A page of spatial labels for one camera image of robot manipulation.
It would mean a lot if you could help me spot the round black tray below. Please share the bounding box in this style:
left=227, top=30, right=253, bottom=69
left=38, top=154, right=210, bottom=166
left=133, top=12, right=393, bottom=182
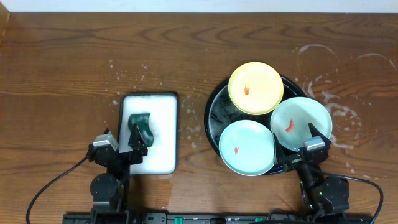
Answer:
left=204, top=75, right=307, bottom=175

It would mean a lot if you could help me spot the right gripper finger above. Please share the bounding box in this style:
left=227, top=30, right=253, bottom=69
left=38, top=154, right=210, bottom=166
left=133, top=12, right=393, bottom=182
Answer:
left=273, top=133, right=285, bottom=164
left=308, top=123, right=331, bottom=144

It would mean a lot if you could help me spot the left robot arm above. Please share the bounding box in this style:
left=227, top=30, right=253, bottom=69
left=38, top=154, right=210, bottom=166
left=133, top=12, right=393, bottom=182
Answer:
left=86, top=124, right=148, bottom=224

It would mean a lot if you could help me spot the white rectangular foam tray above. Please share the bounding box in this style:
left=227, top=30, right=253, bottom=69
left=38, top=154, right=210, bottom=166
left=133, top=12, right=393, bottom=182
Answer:
left=118, top=93, right=178, bottom=175

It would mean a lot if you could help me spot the light green plate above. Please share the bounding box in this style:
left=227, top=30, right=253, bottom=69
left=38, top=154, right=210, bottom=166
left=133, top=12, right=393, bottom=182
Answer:
left=219, top=120, right=275, bottom=177
left=270, top=97, right=333, bottom=151

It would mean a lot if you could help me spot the green sponge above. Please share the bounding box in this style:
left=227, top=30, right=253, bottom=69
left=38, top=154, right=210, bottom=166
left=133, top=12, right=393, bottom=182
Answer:
left=127, top=113, right=154, bottom=147

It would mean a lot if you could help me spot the light green plate front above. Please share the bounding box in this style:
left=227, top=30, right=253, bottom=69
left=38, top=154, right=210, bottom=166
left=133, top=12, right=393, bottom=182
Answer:
left=219, top=120, right=275, bottom=177

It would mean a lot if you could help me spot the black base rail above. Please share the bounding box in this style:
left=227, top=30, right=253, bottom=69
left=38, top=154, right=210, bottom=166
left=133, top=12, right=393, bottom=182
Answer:
left=62, top=213, right=372, bottom=224

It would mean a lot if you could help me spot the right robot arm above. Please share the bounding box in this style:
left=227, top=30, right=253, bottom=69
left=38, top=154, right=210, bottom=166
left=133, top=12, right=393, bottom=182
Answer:
left=273, top=123, right=349, bottom=221

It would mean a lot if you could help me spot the yellow plate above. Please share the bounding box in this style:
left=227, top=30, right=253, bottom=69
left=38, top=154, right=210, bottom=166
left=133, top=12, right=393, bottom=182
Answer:
left=228, top=62, right=284, bottom=115

